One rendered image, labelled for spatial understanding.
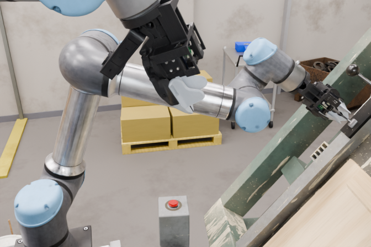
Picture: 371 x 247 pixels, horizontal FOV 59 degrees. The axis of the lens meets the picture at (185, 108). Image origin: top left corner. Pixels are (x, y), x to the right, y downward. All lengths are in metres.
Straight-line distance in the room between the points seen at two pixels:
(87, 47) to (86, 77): 0.07
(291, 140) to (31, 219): 0.90
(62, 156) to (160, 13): 0.62
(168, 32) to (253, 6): 4.35
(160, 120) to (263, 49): 2.65
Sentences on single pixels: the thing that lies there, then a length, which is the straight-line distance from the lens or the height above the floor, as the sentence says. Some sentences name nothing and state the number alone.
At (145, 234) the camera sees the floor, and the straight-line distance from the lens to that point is 2.61.
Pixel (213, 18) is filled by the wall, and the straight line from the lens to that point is 4.60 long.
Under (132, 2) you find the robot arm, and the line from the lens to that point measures 0.46.
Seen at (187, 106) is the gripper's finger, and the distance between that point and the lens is 0.57.
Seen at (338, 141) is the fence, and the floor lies 1.31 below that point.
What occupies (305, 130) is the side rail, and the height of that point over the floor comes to 1.24.
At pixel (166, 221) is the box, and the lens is 1.34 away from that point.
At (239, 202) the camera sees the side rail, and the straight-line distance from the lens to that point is 1.41.
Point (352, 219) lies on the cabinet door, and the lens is 1.01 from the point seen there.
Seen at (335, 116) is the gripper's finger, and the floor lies 1.42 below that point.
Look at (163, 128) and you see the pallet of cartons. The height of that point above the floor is 0.26.
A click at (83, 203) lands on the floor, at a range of 2.97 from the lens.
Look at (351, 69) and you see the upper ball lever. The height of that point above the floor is 1.53.
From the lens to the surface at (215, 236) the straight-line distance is 1.37.
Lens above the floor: 1.80
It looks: 23 degrees down
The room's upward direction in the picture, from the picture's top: straight up
